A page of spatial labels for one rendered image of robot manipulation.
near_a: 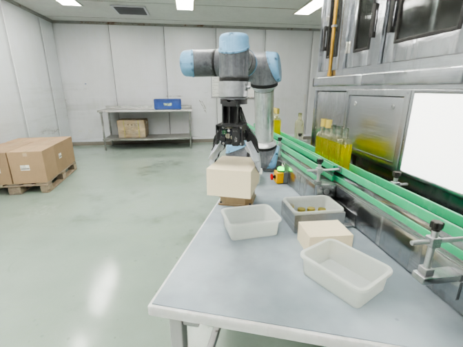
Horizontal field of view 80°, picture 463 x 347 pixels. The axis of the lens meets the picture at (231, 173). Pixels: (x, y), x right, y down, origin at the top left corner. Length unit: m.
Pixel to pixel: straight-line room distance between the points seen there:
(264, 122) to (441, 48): 0.69
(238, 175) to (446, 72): 0.82
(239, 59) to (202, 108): 6.47
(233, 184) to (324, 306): 0.42
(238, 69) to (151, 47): 6.57
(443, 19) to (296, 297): 1.09
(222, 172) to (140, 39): 6.68
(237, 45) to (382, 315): 0.78
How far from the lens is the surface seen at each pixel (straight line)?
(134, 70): 7.27
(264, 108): 1.24
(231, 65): 0.71
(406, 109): 1.34
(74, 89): 7.62
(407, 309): 0.96
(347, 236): 1.08
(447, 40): 1.32
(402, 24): 1.52
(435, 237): 0.86
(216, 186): 0.74
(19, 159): 4.40
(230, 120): 0.71
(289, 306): 0.85
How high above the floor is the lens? 1.32
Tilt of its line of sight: 17 degrees down
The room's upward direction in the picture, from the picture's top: straight up
